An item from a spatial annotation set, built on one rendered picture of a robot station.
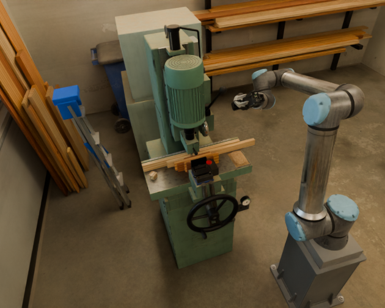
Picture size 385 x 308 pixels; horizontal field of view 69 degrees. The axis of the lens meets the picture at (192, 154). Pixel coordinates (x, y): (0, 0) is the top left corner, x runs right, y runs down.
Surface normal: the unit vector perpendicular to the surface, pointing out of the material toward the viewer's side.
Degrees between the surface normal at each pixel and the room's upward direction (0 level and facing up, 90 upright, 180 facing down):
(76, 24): 90
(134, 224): 0
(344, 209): 6
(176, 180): 0
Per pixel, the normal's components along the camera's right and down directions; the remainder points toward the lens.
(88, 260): -0.06, -0.74
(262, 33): 0.26, 0.63
